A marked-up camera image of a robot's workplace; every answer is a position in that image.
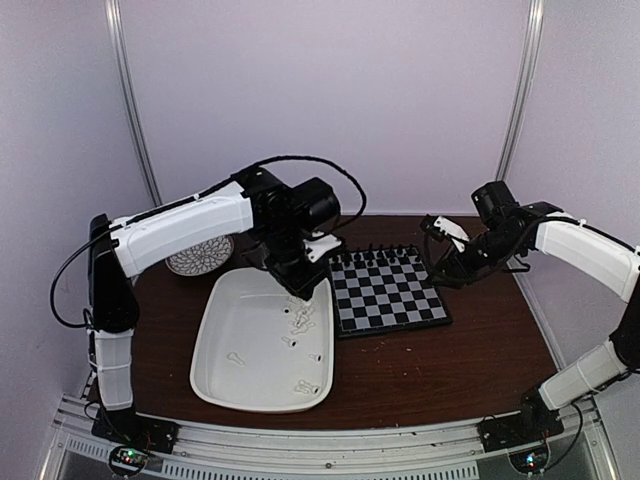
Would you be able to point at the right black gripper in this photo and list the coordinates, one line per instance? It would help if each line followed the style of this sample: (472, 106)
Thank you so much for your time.
(453, 263)

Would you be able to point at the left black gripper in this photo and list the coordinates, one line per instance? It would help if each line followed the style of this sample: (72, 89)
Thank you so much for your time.
(304, 286)

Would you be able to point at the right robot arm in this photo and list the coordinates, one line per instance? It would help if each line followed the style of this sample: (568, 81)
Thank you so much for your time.
(595, 269)

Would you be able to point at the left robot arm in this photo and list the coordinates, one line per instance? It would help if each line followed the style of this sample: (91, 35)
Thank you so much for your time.
(252, 202)

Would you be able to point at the black chess pieces row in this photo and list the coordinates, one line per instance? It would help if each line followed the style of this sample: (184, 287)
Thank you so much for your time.
(376, 256)

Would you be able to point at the white chess piece lone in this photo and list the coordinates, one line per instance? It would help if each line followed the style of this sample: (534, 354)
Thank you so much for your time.
(235, 358)

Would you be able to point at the white chess piece pair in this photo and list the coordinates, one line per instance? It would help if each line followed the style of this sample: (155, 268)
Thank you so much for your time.
(307, 388)

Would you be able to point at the black and white chessboard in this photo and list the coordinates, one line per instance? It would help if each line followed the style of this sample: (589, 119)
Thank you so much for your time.
(379, 300)

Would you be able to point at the patterned ceramic plate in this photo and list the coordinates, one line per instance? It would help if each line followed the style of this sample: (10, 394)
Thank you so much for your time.
(202, 258)

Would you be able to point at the white rectangular tray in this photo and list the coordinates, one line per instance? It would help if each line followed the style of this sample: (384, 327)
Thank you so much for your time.
(244, 315)

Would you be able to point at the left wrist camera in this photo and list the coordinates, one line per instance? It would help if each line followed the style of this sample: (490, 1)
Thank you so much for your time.
(318, 246)

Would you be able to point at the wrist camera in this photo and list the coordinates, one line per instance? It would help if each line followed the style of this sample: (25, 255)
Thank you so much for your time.
(318, 246)
(440, 227)

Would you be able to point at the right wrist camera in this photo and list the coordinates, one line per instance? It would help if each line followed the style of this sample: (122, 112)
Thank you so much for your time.
(440, 227)

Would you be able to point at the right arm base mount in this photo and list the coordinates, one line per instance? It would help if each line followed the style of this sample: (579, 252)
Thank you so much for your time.
(511, 431)

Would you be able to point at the front aluminium rail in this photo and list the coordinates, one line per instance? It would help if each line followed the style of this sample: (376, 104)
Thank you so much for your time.
(440, 451)

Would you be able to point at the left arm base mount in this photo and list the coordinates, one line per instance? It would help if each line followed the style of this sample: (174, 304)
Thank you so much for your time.
(137, 431)

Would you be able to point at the right aluminium frame post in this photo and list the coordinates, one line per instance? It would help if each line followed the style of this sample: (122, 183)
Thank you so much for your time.
(528, 63)

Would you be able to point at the aluminium frame post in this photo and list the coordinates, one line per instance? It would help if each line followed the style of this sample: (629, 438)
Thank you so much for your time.
(528, 63)
(117, 36)

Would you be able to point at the left aluminium frame post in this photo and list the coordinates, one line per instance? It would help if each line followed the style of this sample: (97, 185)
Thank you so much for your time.
(117, 36)

